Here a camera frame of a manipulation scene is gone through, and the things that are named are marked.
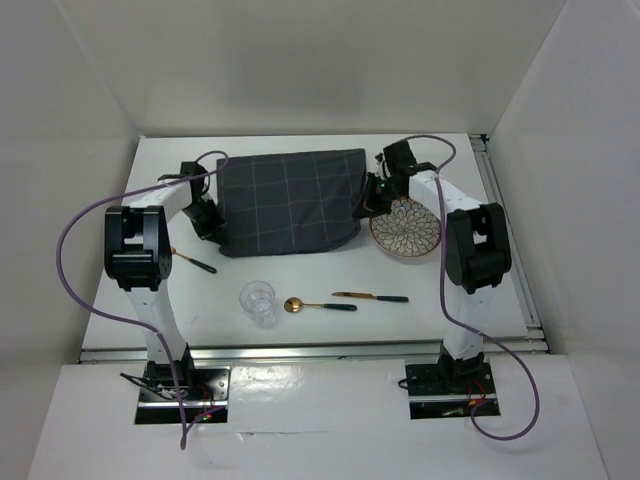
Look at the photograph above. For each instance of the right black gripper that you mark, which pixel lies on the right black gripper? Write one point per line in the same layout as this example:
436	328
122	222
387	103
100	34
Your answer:
372	207

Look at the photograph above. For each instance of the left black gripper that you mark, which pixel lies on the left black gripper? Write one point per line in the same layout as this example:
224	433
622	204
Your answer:
213	228

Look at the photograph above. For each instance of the gold fork green handle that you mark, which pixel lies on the gold fork green handle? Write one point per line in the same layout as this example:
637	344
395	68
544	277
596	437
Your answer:
201	265

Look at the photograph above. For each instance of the floral patterned plate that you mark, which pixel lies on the floral patterned plate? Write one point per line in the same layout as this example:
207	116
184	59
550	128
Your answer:
410	230

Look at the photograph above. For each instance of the dark grey checked cloth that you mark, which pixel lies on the dark grey checked cloth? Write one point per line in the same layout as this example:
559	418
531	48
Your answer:
290	203

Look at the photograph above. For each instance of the clear drinking glass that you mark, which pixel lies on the clear drinking glass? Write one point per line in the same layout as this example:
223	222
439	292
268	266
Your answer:
258	299

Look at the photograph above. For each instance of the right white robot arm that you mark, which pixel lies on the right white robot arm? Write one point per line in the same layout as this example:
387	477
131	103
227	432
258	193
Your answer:
475	249

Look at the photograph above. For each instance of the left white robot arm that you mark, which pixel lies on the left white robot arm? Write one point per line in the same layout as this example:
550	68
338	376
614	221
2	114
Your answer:
138	257

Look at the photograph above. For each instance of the aluminium rail frame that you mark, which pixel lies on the aluminium rail frame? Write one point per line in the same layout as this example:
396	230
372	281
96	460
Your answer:
207	308

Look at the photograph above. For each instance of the gold knife green handle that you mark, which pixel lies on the gold knife green handle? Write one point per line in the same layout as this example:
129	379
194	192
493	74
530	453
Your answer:
370	296

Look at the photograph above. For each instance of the gold spoon green handle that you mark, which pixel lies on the gold spoon green handle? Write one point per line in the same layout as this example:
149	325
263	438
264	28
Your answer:
296	305

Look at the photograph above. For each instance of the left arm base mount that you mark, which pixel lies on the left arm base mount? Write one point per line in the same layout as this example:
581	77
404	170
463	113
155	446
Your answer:
204	391

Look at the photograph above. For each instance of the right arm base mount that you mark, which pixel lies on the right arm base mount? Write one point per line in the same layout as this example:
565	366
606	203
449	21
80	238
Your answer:
432	396

